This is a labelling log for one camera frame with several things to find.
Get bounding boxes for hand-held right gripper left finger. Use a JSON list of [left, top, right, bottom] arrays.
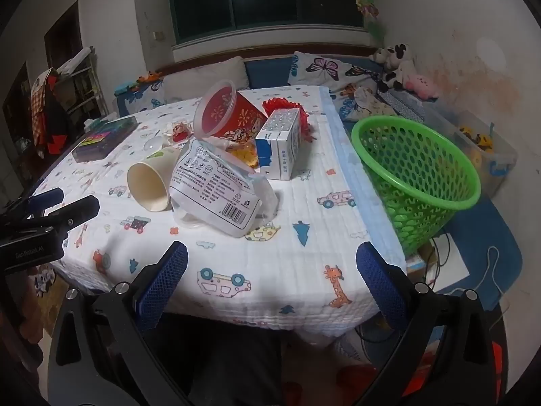
[[48, 240, 189, 406]]

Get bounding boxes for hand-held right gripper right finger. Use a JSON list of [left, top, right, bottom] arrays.
[[356, 241, 504, 406]]

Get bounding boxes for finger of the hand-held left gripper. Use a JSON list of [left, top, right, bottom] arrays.
[[0, 195, 101, 247], [0, 187, 65, 221]]

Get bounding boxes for cream paper cup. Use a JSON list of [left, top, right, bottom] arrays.
[[127, 146, 189, 212]]

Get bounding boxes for green plastic basket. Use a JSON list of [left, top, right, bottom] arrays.
[[352, 115, 481, 258]]

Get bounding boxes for clear printed plastic bag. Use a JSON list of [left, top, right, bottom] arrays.
[[169, 139, 280, 238]]

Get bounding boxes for orange jelly cup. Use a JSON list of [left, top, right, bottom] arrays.
[[230, 144, 259, 169]]

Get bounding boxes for blue white milk carton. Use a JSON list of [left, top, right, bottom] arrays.
[[255, 108, 306, 180]]

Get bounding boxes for red plastic bucket cup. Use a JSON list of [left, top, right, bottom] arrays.
[[193, 80, 269, 142]]

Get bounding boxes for dark box colourful contents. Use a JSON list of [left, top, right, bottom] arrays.
[[71, 116, 138, 163]]

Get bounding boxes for orange checkered clothes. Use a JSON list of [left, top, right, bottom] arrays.
[[30, 68, 70, 157]]

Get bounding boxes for metal storage shelf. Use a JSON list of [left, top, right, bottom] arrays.
[[55, 46, 104, 119]]

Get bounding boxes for white printed cartoon blanket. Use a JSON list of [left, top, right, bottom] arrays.
[[31, 86, 408, 339]]

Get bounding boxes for blue bed sheet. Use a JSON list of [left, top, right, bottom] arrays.
[[435, 195, 522, 309]]

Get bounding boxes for red white crumpled wrapper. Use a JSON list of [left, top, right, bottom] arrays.
[[167, 122, 193, 142]]

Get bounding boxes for blue printed pillow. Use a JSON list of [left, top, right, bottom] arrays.
[[114, 80, 165, 115]]

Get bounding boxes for clear plastic storage box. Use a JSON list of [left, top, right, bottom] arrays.
[[423, 104, 518, 197]]

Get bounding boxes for dark wooden door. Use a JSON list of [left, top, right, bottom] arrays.
[[44, 0, 81, 68]]

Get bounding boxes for yellow toys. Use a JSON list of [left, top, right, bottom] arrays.
[[458, 126, 495, 151]]

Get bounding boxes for white pillow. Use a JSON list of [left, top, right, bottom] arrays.
[[163, 57, 248, 104]]

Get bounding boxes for red paper flower ornament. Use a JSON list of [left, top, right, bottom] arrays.
[[262, 97, 317, 144]]

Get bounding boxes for pink plush toy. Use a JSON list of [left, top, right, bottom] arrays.
[[403, 73, 438, 100]]

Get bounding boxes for butterfly print pillow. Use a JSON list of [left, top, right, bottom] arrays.
[[288, 51, 381, 94]]

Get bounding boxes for black white cow plush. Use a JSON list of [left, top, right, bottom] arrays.
[[372, 43, 417, 91]]

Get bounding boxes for blue bed cushion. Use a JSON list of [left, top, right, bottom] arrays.
[[245, 57, 294, 89]]

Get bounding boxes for dark window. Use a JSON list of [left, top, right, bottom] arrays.
[[169, 0, 366, 45]]

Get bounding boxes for colourful hanging wall toy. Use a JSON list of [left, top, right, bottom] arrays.
[[355, 0, 385, 37]]

